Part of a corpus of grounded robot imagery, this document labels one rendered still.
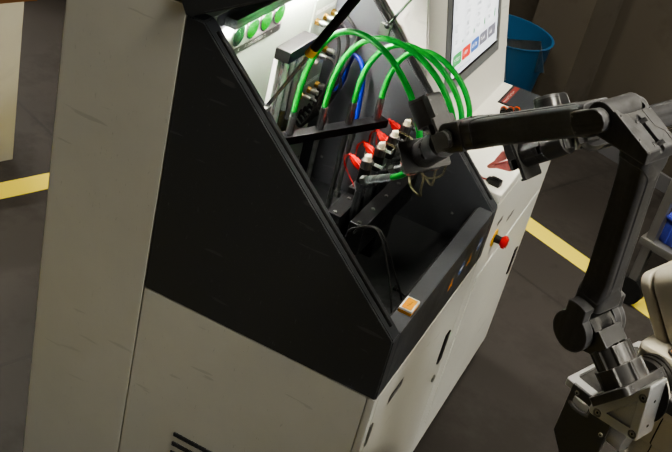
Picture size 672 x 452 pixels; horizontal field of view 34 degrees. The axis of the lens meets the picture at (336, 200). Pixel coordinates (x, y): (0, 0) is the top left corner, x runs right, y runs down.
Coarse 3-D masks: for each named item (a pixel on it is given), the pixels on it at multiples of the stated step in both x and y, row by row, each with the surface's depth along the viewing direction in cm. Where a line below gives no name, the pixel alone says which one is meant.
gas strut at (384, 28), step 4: (408, 0) 260; (404, 4) 261; (408, 4) 261; (404, 8) 262; (400, 12) 262; (396, 16) 263; (392, 20) 264; (380, 24) 265; (384, 24) 265; (388, 24) 264; (392, 24) 266; (380, 28) 266; (384, 28) 265; (388, 28) 265; (380, 32) 266; (384, 32) 266; (388, 32) 265
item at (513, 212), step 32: (384, 0) 267; (416, 0) 264; (416, 32) 267; (480, 96) 317; (512, 192) 290; (512, 224) 318; (512, 256) 349; (480, 288) 309; (480, 320) 341; (448, 352) 303; (448, 384) 332
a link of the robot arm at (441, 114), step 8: (424, 96) 207; (432, 96) 207; (440, 96) 208; (416, 104) 209; (424, 104) 208; (432, 104) 207; (440, 104) 208; (416, 112) 209; (424, 112) 208; (432, 112) 207; (440, 112) 207; (448, 112) 208; (416, 120) 209; (424, 120) 208; (432, 120) 206; (440, 120) 206; (448, 120) 207; (432, 136) 205; (440, 136) 202; (448, 136) 200; (440, 144) 202; (448, 144) 201
